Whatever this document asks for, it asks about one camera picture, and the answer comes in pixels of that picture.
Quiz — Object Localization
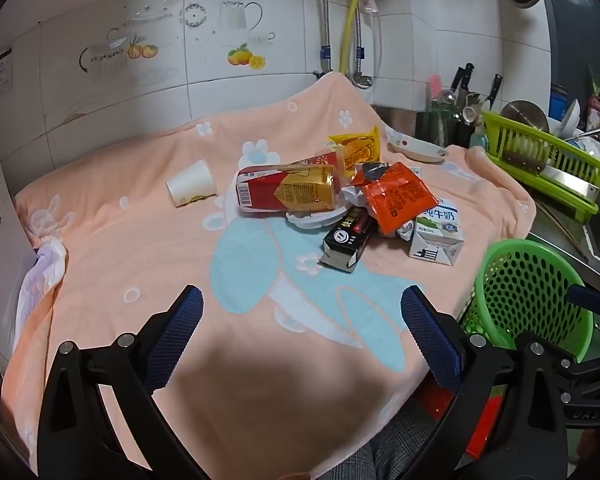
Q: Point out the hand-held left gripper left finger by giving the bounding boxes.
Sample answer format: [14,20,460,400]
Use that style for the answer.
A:
[36,284,211,480]

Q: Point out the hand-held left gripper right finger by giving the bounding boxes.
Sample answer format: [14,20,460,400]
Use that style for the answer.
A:
[400,284,570,480]

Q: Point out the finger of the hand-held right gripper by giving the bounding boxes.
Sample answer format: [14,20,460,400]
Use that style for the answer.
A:
[566,284,600,318]

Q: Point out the green perforated plastic basket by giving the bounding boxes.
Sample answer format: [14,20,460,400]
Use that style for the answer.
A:
[461,239,597,367]

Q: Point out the black cardboard box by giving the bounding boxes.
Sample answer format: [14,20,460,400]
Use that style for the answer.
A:
[321,207,376,274]

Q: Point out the white round plastic lid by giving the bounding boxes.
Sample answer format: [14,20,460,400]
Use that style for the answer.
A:
[285,200,362,231]

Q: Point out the wooden chopsticks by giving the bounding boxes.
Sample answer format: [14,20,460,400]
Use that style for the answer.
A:
[534,200,592,262]

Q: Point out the white blue milk carton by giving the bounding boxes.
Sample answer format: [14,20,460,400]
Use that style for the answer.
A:
[408,196,466,267]

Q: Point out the peach rabbit print blanket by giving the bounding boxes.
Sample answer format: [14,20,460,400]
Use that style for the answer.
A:
[0,71,538,480]

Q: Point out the red plastic stool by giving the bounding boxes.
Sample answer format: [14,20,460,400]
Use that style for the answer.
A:
[415,375,506,461]

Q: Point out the orange snack packet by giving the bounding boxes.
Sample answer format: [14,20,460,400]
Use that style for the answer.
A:
[361,161,433,237]

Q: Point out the white paper cup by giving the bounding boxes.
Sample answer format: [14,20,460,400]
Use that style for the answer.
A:
[165,159,218,208]

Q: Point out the white plastic bag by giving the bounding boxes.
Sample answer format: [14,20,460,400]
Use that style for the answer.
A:
[17,240,69,342]

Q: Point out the green plastic dish rack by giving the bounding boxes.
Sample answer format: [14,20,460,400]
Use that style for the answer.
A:
[481,110,600,224]

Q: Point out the red snack package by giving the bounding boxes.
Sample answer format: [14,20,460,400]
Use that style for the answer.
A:
[236,162,342,216]

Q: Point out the grey foil wrapper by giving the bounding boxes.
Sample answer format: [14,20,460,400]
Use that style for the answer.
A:
[352,161,392,187]

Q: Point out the white flowered ceramic dish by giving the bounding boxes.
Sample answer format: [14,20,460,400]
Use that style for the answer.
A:
[386,127,449,163]

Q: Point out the white bowl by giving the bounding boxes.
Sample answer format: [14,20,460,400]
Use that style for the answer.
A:
[547,99,582,137]

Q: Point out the steel pot lid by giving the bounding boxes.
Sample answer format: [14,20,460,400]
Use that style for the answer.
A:
[500,101,551,137]

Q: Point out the yellow snack packet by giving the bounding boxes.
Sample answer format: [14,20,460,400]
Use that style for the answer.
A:
[327,126,383,178]

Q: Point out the blue jar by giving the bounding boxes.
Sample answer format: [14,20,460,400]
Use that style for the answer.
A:
[549,85,570,119]

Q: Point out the dark utensil holder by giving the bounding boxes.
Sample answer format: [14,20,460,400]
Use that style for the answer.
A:
[415,100,481,149]

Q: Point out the dark window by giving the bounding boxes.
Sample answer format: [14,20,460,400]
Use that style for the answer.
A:
[544,0,600,126]

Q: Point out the wooden handled cleaver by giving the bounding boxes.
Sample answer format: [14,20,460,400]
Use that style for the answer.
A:
[502,147,600,199]

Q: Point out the black handled knife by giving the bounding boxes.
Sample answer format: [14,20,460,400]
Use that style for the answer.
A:
[485,74,504,112]
[450,62,476,107]

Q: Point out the silver flexible hose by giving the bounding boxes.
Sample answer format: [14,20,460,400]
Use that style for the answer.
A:
[316,0,334,79]
[352,5,377,89]

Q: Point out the yellow hose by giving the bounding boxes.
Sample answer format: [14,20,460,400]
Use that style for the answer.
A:
[340,0,372,82]

